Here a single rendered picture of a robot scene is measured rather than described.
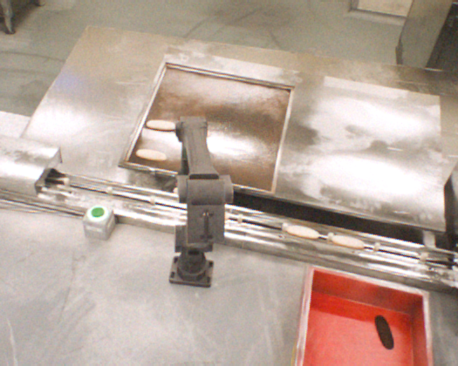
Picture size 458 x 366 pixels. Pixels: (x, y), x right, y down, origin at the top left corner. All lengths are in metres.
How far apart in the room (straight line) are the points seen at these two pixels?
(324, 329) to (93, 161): 0.94
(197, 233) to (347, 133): 0.95
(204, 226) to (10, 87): 2.80
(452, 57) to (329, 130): 1.43
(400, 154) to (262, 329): 0.80
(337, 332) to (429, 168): 0.69
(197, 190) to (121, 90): 1.19
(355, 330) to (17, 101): 2.68
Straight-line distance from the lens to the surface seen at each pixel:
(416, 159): 1.86
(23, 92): 3.63
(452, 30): 3.07
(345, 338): 1.45
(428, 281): 1.60
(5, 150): 1.76
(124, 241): 1.57
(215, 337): 1.39
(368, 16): 4.91
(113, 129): 1.94
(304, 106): 1.90
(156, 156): 1.69
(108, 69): 2.27
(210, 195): 1.01
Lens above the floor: 2.04
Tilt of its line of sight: 44 degrees down
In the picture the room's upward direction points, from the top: 7 degrees clockwise
